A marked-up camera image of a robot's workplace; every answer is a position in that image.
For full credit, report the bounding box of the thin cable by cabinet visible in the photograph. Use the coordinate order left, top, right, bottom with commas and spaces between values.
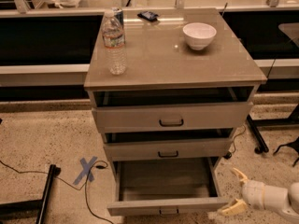
230, 124, 248, 156

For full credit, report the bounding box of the black stand leg right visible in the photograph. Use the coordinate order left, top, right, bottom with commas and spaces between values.
247, 116, 269, 154

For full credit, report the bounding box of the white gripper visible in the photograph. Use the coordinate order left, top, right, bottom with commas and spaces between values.
218, 168, 269, 217

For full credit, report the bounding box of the black stand base left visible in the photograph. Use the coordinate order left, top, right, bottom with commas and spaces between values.
0, 164, 61, 224

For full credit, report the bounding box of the black floor cable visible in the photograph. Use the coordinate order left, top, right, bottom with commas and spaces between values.
0, 159, 115, 224

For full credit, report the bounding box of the clear plastic water bottle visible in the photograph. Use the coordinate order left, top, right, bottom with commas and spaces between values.
101, 10, 127, 75

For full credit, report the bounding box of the black tripod foot right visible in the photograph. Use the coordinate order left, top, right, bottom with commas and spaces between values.
273, 137, 299, 168

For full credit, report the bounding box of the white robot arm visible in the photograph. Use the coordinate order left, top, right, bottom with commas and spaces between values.
218, 168, 299, 224

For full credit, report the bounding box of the grey drawer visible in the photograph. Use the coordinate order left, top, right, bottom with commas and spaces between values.
92, 102, 253, 133
107, 158, 228, 217
104, 138, 232, 161

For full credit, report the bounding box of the blue drink can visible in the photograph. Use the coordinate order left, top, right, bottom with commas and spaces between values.
111, 7, 123, 27

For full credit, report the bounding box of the grey drawer cabinet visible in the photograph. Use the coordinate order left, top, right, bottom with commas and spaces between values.
83, 7, 268, 179

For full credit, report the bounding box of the dark blue snack packet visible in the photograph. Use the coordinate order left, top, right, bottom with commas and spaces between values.
137, 11, 159, 22

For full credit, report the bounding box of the white ceramic bowl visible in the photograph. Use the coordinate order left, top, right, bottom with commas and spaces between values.
182, 22, 217, 50

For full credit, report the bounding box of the blue tape cross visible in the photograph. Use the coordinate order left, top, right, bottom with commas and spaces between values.
73, 156, 97, 185

